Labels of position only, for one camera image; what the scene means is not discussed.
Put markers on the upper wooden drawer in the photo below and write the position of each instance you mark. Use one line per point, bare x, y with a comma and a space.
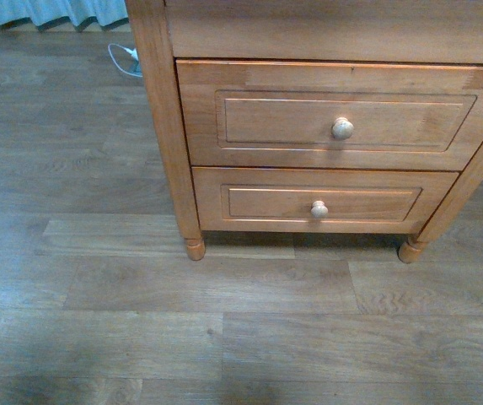
280, 114

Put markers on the round wooden knob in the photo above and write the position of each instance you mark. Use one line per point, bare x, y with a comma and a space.
319, 209
342, 129

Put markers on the light green curtain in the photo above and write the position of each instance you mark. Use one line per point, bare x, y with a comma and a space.
44, 14

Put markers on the wooden drawer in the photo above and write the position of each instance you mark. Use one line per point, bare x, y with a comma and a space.
280, 114
279, 200

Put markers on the upper round wooden knob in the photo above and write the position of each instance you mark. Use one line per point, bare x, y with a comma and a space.
342, 129

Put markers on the lower round wooden knob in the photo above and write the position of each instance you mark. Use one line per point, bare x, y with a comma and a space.
319, 209

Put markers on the grey floor socket box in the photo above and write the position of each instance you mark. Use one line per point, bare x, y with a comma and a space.
136, 69

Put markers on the wooden nightstand cabinet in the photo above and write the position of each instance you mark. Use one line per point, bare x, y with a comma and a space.
435, 33

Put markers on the lower wooden drawer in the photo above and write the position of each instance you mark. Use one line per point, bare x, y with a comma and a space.
279, 200

